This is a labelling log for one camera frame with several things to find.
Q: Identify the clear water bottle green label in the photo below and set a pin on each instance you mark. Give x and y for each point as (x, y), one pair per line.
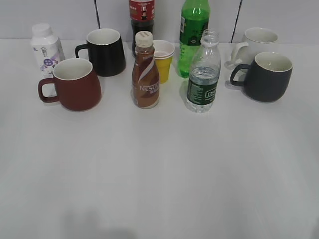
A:
(204, 73)

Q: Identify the dark red mug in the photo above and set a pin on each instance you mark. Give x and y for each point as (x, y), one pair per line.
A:
(76, 84)

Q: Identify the black mug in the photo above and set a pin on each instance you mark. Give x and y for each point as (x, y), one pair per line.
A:
(105, 51)

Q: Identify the dark grey mug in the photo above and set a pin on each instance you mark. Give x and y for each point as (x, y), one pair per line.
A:
(267, 77)

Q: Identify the white mug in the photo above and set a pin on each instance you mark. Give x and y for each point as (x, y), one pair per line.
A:
(255, 40)

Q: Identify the brown Nescafe coffee bottle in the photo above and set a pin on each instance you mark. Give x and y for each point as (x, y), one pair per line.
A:
(145, 75)

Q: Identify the yellow paper cup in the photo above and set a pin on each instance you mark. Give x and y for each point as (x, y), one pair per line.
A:
(163, 65)

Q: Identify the cola bottle red label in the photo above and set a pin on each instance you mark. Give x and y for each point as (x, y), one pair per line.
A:
(142, 13)

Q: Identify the green soda bottle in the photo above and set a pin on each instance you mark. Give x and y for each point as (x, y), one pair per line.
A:
(195, 16)

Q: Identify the white purple yogurt bottle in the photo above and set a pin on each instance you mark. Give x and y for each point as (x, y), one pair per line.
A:
(47, 49)

